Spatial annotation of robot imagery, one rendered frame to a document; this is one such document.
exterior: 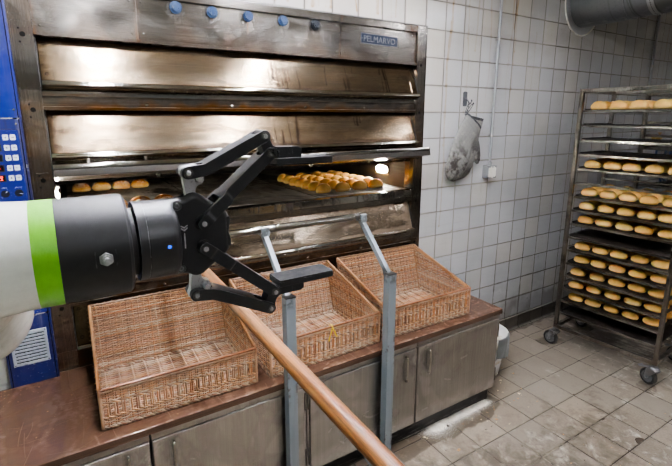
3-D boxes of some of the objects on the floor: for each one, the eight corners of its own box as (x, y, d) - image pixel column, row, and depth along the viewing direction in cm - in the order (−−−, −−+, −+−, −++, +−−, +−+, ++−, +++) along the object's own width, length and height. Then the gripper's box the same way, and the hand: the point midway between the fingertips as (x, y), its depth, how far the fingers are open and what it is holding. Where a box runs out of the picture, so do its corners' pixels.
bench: (-24, 528, 176) (-52, 400, 163) (428, 358, 300) (432, 278, 287) (-54, 677, 129) (-96, 513, 117) (496, 403, 253) (504, 309, 240)
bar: (95, 547, 168) (53, 252, 143) (367, 427, 233) (370, 210, 208) (102, 626, 142) (52, 282, 117) (405, 466, 207) (415, 223, 182)
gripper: (112, 105, 42) (310, 108, 53) (137, 345, 47) (312, 302, 58) (122, 103, 36) (344, 107, 47) (150, 380, 41) (343, 324, 52)
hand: (318, 216), depth 52 cm, fingers open, 13 cm apart
